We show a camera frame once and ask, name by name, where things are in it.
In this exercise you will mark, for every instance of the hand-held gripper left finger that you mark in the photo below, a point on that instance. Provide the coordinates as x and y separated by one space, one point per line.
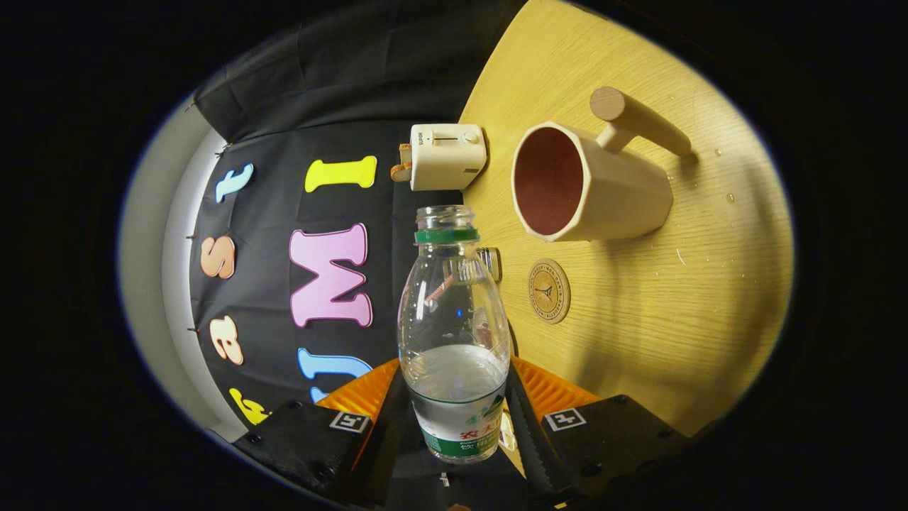
305 440

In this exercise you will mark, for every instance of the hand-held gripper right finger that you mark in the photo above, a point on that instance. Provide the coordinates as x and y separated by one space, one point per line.
528 440

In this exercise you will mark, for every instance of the clear plastic juice bottle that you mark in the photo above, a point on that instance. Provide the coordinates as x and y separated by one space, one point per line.
454 319

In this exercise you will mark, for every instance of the round cork coaster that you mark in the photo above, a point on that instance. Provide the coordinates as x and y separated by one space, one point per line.
548 291

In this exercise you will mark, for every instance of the wooden table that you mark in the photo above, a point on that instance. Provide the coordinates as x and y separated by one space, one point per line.
674 319

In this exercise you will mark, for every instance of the toast slice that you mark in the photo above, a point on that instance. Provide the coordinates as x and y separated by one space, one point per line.
401 172
406 152

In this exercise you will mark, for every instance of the white toaster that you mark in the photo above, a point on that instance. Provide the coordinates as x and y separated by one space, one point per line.
447 160

